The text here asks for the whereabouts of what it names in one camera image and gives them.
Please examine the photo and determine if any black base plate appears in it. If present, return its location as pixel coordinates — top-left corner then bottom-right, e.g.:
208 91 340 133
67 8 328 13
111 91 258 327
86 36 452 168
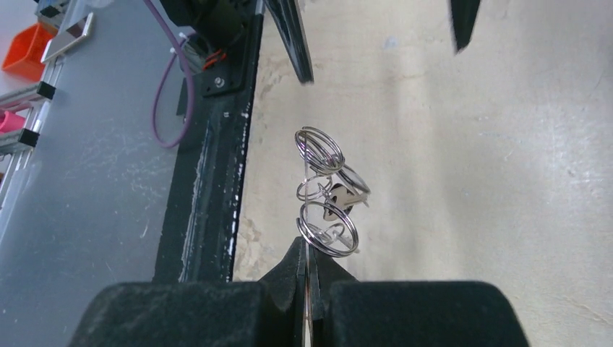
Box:
153 1 264 283

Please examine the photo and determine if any pink object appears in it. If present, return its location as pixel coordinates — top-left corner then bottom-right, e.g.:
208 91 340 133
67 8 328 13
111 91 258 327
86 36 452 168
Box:
0 111 26 134

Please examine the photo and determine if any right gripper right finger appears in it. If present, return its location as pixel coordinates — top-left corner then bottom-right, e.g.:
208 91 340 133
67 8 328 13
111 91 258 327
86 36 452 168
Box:
309 250 529 346

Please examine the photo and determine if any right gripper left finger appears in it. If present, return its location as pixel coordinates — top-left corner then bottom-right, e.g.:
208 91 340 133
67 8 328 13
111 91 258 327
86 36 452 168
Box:
69 238 304 346

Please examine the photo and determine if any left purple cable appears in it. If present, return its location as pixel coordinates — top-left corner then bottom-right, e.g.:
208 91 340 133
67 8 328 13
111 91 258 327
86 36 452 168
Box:
142 0 197 150

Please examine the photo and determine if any aluminium frame rail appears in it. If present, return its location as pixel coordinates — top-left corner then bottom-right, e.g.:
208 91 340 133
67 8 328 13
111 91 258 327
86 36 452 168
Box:
1 1 95 215

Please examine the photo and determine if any orange plastic bin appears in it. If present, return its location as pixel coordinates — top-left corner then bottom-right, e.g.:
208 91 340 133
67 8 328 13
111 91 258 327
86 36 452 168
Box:
1 23 54 82

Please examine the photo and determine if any silver key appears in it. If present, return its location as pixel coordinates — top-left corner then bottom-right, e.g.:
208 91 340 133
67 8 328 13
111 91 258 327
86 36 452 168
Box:
317 183 371 221

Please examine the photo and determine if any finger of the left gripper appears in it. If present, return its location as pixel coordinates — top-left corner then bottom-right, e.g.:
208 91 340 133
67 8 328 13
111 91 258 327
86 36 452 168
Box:
449 0 481 52
265 0 314 85

